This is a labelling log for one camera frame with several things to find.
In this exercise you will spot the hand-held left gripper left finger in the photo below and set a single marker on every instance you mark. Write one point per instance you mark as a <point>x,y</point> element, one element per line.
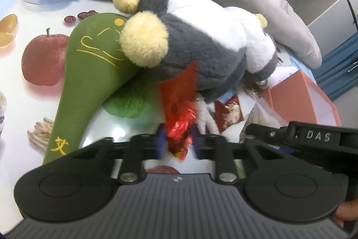
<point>160,143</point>

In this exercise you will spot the blue curtain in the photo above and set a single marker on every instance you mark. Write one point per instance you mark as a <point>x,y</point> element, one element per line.
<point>339,68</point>

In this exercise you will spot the red snack packet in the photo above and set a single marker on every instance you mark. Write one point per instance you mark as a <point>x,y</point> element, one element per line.
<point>228,113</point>

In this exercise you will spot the grey pillow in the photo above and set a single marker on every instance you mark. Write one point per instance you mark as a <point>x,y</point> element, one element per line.
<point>282,23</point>

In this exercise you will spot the person's right hand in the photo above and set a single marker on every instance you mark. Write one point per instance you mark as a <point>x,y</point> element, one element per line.
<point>346,212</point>

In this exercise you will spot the green plush stick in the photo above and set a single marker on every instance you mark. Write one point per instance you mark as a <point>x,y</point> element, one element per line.
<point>89,79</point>

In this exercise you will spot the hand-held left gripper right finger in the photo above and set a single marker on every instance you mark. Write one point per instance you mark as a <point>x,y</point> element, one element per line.
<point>195,145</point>

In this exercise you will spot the pink cardboard box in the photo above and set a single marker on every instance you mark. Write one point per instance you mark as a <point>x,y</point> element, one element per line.
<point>302,96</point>

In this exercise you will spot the grey and white plush toy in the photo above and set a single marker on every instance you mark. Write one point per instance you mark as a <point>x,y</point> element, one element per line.
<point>195,43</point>

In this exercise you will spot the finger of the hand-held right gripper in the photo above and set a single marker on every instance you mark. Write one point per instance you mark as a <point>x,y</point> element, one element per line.
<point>265,132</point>

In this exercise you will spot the red foil packet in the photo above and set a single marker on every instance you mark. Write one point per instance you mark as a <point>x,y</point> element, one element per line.
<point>179,107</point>

